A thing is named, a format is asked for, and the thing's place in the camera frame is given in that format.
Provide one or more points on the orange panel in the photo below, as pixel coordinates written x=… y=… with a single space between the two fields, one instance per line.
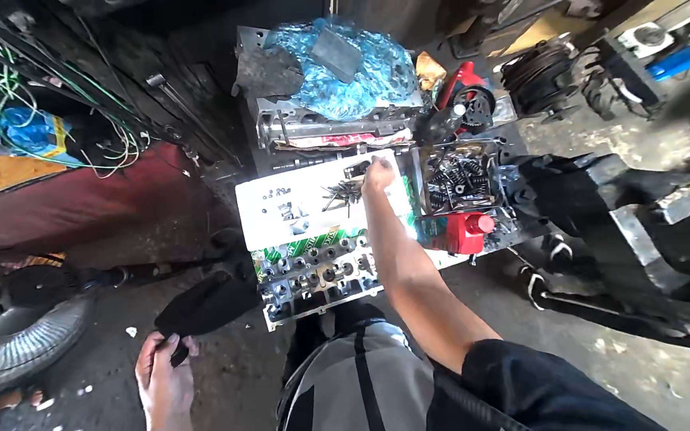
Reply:
x=6 y=175

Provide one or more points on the white rectangular tray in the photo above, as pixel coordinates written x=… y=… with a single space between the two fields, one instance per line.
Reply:
x=255 y=209

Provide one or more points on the large grey metal engine block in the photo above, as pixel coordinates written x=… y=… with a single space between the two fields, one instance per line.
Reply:
x=285 y=114

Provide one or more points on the person's legs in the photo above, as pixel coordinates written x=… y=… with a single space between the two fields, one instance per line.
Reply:
x=306 y=347

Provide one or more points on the green white printed cardboard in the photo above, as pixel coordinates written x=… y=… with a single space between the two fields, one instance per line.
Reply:
x=312 y=243

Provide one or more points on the red plastic bottle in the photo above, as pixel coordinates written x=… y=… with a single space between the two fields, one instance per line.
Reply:
x=465 y=233

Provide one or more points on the small clear plastic packet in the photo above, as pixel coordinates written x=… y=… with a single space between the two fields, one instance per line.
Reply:
x=300 y=227

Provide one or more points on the group of small dark parts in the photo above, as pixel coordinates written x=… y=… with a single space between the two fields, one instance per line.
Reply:
x=277 y=193

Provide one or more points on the person's body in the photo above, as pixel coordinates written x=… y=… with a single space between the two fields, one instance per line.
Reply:
x=345 y=377

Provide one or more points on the black round motor part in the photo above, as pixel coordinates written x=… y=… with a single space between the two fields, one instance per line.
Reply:
x=39 y=286

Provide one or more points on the person's right forearm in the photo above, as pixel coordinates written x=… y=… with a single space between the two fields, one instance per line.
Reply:
x=414 y=272

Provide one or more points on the grey rectangular block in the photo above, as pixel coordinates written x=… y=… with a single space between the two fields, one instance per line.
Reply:
x=336 y=55

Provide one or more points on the dark coiled metal part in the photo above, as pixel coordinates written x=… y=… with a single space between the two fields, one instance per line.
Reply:
x=535 y=81

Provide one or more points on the silver cylinder head with holes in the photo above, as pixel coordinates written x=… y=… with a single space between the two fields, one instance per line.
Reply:
x=321 y=272

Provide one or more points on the person's left hand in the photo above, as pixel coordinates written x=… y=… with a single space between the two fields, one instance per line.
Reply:
x=162 y=371

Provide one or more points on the person's left forearm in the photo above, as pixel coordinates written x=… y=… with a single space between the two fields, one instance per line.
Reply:
x=169 y=421

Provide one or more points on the blue bag with yellow label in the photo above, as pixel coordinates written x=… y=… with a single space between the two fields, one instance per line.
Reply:
x=30 y=133

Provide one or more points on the person's left thumb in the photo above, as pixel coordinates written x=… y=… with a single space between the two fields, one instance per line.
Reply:
x=171 y=343

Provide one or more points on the black oval object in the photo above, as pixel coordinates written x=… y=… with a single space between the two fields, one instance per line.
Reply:
x=201 y=305

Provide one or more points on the pile of valve springs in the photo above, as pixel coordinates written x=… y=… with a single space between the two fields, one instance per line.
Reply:
x=460 y=177

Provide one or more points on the pile of engine valves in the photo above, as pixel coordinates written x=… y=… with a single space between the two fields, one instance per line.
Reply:
x=345 y=193

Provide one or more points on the long bright blue object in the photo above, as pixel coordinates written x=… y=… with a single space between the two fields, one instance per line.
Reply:
x=689 y=54

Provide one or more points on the black long metal block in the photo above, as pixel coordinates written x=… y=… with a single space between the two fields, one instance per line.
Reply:
x=629 y=72

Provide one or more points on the dark metal camshaft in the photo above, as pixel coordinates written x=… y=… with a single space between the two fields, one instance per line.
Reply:
x=300 y=162

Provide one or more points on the black round pulley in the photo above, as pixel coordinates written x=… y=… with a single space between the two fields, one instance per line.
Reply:
x=477 y=108

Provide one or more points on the red white flat box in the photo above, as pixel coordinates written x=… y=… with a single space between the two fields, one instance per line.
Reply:
x=345 y=140

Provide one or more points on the dark bottle with white cap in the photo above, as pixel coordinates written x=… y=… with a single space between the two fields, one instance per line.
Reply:
x=439 y=127

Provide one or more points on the person's right fingers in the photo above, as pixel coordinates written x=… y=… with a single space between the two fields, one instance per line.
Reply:
x=375 y=164

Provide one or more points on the metal parts tray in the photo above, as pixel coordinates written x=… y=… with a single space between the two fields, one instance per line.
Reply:
x=421 y=185

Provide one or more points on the person's left fingers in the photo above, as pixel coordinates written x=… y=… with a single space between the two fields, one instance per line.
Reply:
x=148 y=355

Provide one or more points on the long metal wrench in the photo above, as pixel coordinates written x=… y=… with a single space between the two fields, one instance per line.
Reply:
x=180 y=102

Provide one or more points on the dark grey crumpled cloth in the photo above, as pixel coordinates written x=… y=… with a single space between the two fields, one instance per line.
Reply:
x=268 y=72

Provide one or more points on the person's right hand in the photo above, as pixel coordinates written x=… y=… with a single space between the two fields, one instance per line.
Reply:
x=379 y=176

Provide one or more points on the dark red padded panel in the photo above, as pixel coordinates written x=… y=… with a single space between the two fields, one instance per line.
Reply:
x=81 y=206

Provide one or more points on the blue plastic bag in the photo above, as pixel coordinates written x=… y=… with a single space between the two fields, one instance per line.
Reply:
x=375 y=66

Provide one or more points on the white box with round part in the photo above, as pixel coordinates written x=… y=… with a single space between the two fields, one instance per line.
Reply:
x=648 y=39

